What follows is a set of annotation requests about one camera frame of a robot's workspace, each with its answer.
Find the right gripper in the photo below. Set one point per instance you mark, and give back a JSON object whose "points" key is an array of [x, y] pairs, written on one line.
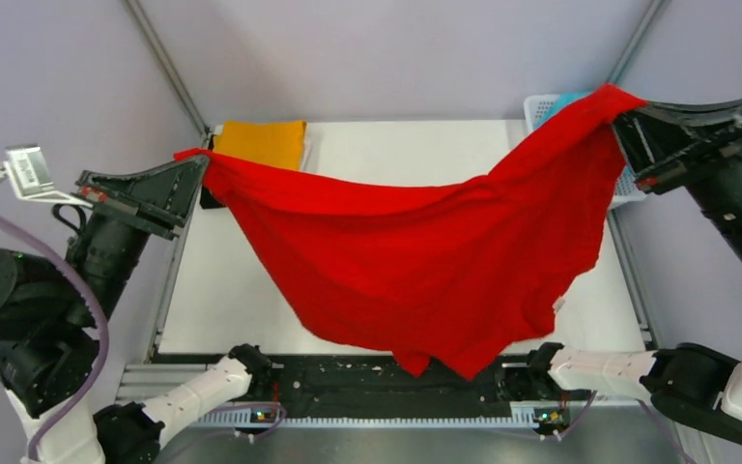
{"points": [[670, 142]]}

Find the black folded t-shirt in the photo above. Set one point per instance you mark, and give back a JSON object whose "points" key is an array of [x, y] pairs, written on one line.
{"points": [[208, 201]]}

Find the orange folded t-shirt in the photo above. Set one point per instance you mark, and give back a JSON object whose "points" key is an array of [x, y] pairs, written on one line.
{"points": [[262, 144]]}

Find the red t-shirt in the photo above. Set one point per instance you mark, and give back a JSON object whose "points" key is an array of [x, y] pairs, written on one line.
{"points": [[453, 273]]}

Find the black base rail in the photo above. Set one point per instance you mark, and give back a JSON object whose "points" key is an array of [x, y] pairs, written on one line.
{"points": [[369, 387]]}

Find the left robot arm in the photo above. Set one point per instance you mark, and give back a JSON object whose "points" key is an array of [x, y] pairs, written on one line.
{"points": [[55, 308]]}

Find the white plastic basket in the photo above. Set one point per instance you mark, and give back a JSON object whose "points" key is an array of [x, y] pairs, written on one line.
{"points": [[625, 190]]}

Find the right aluminium corner post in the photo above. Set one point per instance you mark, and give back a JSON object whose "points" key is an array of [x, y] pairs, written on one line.
{"points": [[655, 9]]}

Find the white folded t-shirt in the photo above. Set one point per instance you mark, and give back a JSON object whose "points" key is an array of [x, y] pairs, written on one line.
{"points": [[306, 150]]}

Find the left aluminium corner post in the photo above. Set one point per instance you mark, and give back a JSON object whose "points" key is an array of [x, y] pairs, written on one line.
{"points": [[166, 65]]}

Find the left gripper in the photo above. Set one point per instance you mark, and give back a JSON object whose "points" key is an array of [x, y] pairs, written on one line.
{"points": [[167, 191]]}

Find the teal t-shirt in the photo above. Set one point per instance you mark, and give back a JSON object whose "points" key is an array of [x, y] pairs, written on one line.
{"points": [[559, 103]]}

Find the aluminium corner post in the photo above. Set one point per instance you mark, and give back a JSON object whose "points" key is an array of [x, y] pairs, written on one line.
{"points": [[655, 9], [166, 65]]}

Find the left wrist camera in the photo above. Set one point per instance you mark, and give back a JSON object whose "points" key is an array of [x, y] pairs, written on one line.
{"points": [[27, 172]]}

